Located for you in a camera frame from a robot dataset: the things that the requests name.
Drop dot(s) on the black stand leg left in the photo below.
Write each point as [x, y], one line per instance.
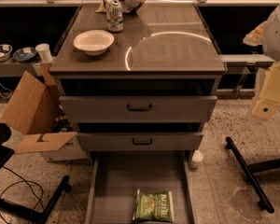
[39, 214]

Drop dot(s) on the bottom grey drawer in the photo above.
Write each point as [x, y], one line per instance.
[117, 176]

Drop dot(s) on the grey drawer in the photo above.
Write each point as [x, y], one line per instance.
[139, 141]
[136, 109]
[117, 176]

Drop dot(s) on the open cardboard box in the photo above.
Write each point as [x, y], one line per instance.
[32, 112]

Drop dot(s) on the middle grey drawer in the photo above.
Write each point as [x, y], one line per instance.
[139, 141]

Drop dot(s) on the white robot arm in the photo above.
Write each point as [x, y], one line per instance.
[267, 34]

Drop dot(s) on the white small bottle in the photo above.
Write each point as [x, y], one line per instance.
[196, 160]

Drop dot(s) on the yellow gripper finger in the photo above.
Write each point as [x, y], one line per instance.
[263, 109]

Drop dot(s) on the white patterned bowl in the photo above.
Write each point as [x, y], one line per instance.
[5, 52]

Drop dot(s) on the top grey drawer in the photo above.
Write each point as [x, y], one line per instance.
[136, 109]

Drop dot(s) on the blue bowl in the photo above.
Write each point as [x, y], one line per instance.
[24, 55]

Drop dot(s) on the green jalapeno chip bag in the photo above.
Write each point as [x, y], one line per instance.
[157, 207]

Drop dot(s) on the black stand leg right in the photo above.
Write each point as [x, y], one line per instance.
[250, 170]

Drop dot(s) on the white cardboard box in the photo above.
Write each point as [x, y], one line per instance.
[68, 152]

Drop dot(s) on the green white soda can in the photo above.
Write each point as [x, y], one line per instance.
[114, 15]

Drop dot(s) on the black stand leg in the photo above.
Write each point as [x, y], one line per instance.
[39, 214]
[250, 170]

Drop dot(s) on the grey side shelf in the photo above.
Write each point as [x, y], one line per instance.
[11, 68]

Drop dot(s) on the grey drawer cabinet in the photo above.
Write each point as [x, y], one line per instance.
[163, 50]

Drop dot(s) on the white paper cup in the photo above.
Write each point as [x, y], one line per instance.
[44, 52]

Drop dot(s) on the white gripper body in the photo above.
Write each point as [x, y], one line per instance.
[279, 36]

